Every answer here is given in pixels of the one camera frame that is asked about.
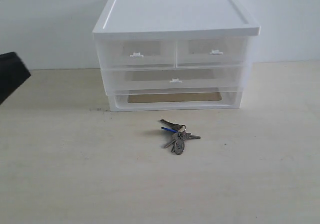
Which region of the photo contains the bunch of keys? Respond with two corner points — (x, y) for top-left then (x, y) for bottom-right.
(160, 119), (201, 155)

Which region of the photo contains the clear wide drawer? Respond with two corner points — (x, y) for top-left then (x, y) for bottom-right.
(101, 66), (245, 95)

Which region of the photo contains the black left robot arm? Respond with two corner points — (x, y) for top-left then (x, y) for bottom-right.
(0, 52), (31, 104)

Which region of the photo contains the white plastic drawer cabinet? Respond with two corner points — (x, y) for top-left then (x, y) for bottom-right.
(92, 0), (261, 112)

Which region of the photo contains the clear top left drawer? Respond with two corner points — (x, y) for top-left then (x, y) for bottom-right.
(95, 40), (176, 70)

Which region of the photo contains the clear top right drawer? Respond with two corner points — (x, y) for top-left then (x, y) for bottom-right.
(176, 37), (248, 68)

